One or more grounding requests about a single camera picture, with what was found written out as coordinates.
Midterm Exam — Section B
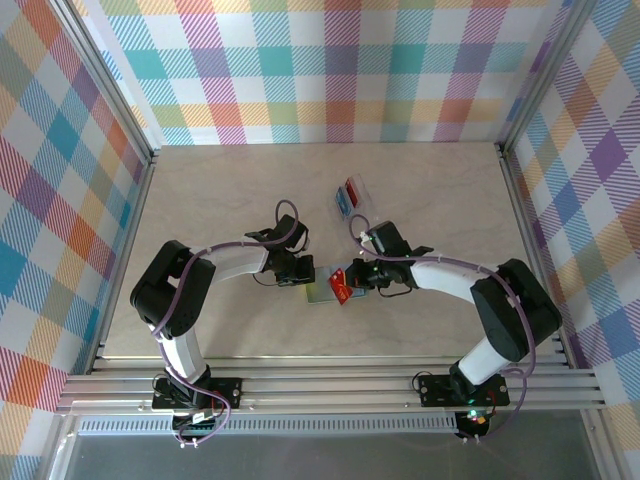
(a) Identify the green card holder wallet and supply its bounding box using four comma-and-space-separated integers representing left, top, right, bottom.
305, 264, 371, 305

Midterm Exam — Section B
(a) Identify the clear acrylic card stand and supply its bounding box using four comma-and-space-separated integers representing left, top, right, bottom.
332, 172, 384, 224

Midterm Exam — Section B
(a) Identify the grey metal bottom panel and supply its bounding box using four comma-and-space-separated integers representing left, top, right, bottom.
42, 414, 616, 480

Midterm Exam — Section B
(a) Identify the aluminium frame cross rail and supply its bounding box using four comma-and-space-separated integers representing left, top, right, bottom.
55, 367, 606, 414

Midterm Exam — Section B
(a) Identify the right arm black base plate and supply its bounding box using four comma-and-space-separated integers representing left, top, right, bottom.
418, 373, 511, 407

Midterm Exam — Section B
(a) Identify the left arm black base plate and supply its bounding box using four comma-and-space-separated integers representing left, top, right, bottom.
151, 377, 244, 412

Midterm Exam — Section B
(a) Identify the aluminium frame side rail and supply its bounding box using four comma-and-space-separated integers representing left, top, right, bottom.
87, 149, 161, 374
494, 142, 581, 369

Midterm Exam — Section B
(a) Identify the slotted grey cable duct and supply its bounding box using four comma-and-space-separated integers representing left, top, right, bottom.
74, 417, 459, 436

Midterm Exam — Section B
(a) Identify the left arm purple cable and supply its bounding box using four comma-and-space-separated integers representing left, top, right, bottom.
152, 199, 301, 449

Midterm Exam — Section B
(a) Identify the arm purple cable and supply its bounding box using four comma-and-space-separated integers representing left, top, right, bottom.
152, 199, 301, 449
348, 214, 540, 444

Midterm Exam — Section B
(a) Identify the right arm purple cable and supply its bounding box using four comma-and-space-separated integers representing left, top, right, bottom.
348, 214, 540, 444

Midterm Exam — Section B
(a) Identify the aluminium frame post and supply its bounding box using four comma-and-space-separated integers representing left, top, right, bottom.
494, 0, 601, 161
52, 0, 161, 169

